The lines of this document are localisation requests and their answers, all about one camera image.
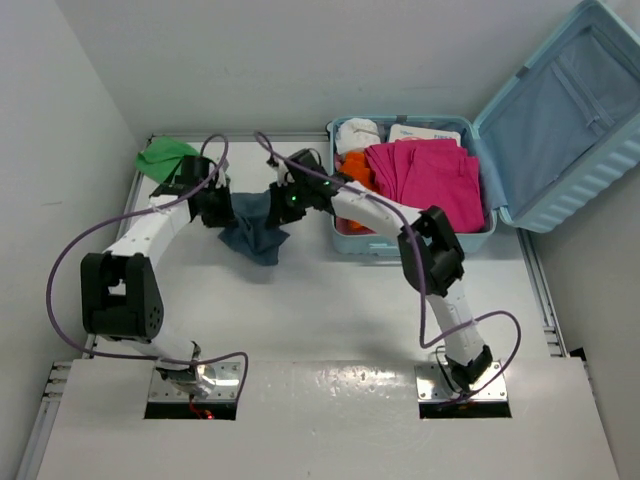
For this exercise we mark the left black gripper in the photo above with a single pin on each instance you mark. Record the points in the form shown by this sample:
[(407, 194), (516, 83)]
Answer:
[(227, 216)]

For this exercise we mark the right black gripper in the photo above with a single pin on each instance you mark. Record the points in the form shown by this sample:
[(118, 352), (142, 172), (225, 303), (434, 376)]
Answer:
[(281, 213)]

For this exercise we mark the grey blue garment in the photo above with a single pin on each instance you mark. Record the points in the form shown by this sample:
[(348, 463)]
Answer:
[(250, 236)]

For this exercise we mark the pink hoodie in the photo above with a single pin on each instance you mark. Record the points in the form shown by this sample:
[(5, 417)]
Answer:
[(350, 227)]

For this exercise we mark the green cloth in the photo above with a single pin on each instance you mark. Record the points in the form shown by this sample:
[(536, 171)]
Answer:
[(161, 157)]

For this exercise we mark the orange black patterned towel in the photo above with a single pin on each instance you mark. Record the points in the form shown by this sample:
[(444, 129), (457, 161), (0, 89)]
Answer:
[(355, 165)]

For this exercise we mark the white drawstring pouch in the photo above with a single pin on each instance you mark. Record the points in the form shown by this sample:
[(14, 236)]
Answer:
[(356, 134)]

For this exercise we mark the white blue case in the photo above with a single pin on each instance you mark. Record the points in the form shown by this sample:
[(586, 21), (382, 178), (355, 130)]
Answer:
[(400, 132)]

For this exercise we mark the magenta garment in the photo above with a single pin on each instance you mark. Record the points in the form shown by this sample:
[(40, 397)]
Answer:
[(425, 173)]

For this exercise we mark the light blue hard suitcase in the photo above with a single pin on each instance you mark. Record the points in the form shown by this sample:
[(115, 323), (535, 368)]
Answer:
[(561, 130)]

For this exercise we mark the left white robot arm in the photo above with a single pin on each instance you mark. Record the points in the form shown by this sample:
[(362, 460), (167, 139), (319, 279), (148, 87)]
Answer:
[(121, 300)]

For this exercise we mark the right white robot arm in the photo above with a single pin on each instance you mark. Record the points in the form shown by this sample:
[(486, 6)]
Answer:
[(431, 255)]

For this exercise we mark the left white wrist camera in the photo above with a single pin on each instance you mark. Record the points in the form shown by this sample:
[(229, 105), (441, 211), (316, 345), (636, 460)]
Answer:
[(222, 179)]

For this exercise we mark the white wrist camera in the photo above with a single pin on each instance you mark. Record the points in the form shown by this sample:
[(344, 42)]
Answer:
[(283, 175), (222, 179)]

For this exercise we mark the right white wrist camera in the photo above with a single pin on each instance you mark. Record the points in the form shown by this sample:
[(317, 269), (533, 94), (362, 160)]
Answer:
[(283, 175)]

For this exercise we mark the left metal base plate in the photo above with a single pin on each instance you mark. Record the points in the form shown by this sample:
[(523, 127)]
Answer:
[(212, 383)]

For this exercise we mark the metal base plate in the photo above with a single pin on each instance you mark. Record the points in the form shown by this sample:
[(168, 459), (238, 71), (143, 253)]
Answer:
[(212, 383), (435, 385)]

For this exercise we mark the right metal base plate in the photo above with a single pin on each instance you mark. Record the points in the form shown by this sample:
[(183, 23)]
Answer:
[(435, 385)]

